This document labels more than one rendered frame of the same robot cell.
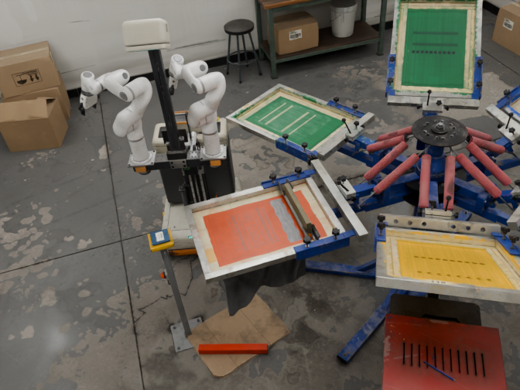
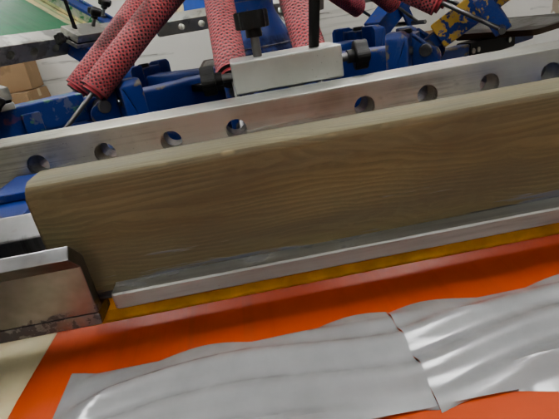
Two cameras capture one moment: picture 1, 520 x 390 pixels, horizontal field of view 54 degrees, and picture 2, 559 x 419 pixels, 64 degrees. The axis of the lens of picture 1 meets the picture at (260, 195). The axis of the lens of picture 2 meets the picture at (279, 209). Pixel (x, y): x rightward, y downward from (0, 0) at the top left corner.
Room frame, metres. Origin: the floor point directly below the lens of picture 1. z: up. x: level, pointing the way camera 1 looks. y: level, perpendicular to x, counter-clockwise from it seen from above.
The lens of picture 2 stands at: (2.10, 0.05, 1.12)
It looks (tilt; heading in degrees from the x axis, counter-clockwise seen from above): 24 degrees down; 281
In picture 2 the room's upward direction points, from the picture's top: 10 degrees counter-clockwise
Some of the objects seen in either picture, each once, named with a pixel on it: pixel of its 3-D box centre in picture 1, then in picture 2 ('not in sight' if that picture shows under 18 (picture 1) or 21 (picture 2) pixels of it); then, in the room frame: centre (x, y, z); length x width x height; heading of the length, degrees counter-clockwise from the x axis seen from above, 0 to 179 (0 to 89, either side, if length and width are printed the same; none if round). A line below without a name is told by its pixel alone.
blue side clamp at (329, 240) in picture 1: (321, 245); not in sight; (1.84, -0.30, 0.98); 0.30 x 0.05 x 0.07; 104
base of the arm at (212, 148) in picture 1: (211, 140); not in sight; (2.56, 0.26, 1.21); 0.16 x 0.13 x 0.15; 179
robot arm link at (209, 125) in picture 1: (206, 120); not in sight; (2.54, 0.26, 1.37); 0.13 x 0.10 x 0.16; 122
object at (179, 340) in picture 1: (176, 291); not in sight; (2.03, 0.58, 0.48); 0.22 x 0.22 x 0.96; 14
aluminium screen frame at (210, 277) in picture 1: (262, 224); not in sight; (2.05, 0.00, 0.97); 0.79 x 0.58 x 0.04; 104
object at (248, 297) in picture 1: (267, 279); not in sight; (1.84, 0.01, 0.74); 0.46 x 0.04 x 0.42; 104
